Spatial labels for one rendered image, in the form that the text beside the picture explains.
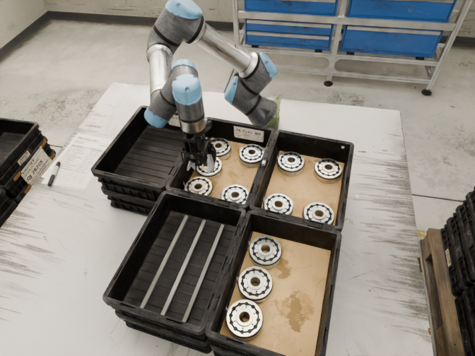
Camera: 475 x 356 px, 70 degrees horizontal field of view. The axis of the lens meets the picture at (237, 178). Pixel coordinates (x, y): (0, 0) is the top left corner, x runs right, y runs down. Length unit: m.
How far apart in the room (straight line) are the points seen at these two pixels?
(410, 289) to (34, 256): 1.35
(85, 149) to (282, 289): 1.16
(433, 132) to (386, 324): 2.04
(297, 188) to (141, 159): 0.64
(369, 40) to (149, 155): 2.17
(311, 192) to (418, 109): 2.07
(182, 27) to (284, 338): 1.06
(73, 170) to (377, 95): 2.50
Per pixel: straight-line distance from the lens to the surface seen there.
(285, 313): 1.06
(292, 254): 1.14
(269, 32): 3.10
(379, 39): 3.12
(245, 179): 1.31
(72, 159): 1.78
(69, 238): 1.49
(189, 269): 1.13
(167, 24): 1.34
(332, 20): 2.98
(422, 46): 3.20
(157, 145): 1.50
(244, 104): 1.57
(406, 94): 3.37
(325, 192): 1.30
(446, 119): 3.23
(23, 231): 1.61
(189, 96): 0.91
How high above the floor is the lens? 1.83
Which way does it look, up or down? 50 degrees down
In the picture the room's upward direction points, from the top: 3 degrees counter-clockwise
